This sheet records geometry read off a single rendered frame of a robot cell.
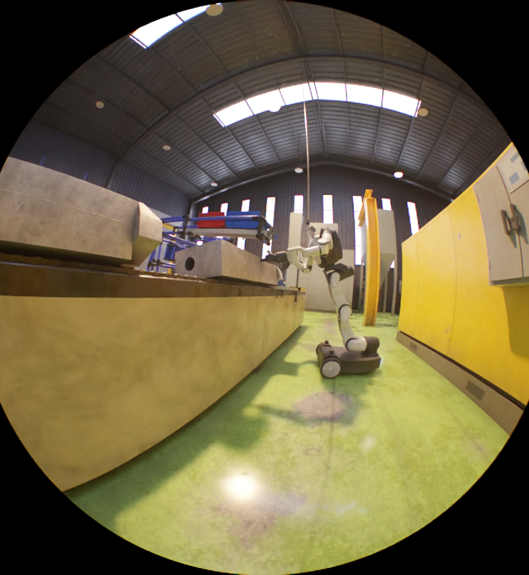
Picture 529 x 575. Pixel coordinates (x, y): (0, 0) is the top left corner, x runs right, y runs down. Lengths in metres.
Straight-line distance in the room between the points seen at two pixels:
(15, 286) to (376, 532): 1.19
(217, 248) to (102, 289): 0.63
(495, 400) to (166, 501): 1.92
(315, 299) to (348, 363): 5.67
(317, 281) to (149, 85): 11.55
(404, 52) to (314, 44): 3.40
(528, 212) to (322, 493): 1.67
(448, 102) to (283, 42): 6.94
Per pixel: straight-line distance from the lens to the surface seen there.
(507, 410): 1.71
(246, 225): 1.34
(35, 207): 0.55
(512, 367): 1.68
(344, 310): 1.76
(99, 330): 0.56
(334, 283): 1.74
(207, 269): 0.98
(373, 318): 5.15
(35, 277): 0.52
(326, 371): 1.70
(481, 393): 1.88
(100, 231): 0.56
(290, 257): 1.34
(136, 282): 0.59
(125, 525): 0.84
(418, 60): 9.61
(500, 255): 1.53
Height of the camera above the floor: 0.76
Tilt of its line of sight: level
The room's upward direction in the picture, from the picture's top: 5 degrees clockwise
